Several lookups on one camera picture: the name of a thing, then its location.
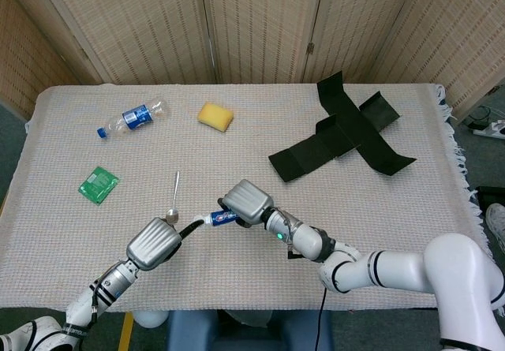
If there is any white woven tablecloth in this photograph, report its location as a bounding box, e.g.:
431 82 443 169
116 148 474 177
0 84 484 313

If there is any metal spoon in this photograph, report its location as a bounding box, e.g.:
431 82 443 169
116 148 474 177
164 170 181 224

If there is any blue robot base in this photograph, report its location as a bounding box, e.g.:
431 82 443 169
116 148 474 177
165 310 333 351

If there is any woven folding screen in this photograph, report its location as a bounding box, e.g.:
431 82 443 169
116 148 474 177
0 0 505 123

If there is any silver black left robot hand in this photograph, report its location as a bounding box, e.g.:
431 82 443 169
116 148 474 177
125 215 206 272

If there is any clear bottle with blue label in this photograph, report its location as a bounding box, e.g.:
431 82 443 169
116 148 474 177
96 97 170 140

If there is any blue white toothpaste tube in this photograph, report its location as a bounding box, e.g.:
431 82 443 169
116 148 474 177
196 207 242 228

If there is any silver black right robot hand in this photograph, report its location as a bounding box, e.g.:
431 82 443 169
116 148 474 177
217 179 275 230

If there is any yellow sponge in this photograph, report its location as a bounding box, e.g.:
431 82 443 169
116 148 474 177
196 102 234 133

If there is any white power strip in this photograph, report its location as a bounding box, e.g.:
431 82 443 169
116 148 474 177
471 119 505 140

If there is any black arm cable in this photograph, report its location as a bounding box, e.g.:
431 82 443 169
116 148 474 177
316 283 329 351

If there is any white shoe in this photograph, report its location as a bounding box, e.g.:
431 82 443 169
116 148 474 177
485 203 505 246

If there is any green foil packet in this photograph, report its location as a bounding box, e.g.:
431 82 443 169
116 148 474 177
77 166 121 207

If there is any black unfolded cardboard box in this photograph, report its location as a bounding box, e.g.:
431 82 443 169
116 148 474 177
267 70 418 184

